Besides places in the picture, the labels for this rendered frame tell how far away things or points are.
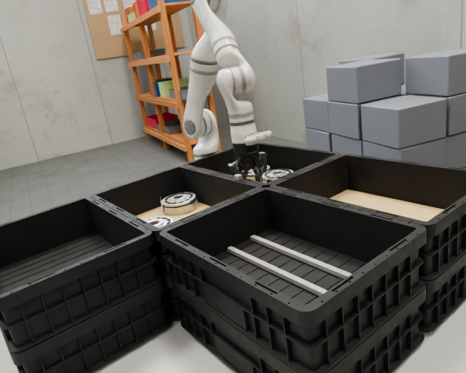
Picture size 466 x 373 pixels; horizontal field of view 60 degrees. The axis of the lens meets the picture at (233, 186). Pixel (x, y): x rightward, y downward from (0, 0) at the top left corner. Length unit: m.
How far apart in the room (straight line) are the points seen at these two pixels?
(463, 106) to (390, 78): 0.45
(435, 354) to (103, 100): 6.82
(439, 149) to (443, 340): 1.90
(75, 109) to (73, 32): 1.18
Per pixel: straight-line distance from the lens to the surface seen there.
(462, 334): 0.89
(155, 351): 0.90
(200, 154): 1.45
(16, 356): 0.83
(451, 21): 3.33
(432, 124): 2.58
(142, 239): 0.82
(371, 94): 2.72
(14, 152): 7.24
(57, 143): 7.24
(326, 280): 0.78
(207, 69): 1.35
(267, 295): 0.58
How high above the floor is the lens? 1.25
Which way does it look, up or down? 19 degrees down
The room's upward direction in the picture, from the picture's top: 9 degrees counter-clockwise
